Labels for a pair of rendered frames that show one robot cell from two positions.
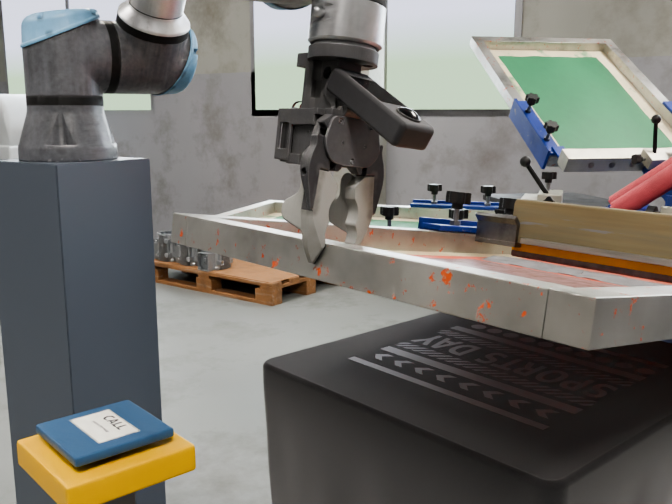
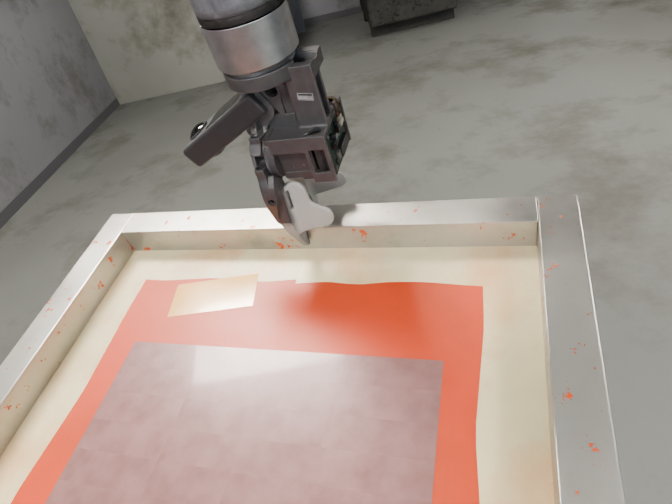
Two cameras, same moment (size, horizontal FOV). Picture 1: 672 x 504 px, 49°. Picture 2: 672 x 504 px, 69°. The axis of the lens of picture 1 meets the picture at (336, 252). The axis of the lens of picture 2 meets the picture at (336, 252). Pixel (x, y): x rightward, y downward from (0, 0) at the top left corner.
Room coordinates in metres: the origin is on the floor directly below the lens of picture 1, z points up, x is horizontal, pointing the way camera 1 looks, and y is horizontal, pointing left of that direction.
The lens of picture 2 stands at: (1.18, -0.18, 1.44)
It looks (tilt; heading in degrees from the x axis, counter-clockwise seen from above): 36 degrees down; 155
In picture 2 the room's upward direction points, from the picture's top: 15 degrees counter-clockwise
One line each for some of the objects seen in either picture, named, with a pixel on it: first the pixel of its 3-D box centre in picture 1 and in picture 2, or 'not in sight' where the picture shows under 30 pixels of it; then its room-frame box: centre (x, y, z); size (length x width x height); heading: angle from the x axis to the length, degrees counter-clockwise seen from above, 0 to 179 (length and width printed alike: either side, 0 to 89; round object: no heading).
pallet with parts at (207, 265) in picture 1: (244, 257); not in sight; (5.45, 0.70, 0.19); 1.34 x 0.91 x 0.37; 57
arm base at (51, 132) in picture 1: (67, 127); not in sight; (1.19, 0.43, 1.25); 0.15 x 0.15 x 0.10
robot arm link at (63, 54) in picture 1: (66, 52); not in sight; (1.19, 0.43, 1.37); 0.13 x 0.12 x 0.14; 124
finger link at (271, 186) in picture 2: (362, 173); (276, 183); (0.74, -0.03, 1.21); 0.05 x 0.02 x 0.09; 132
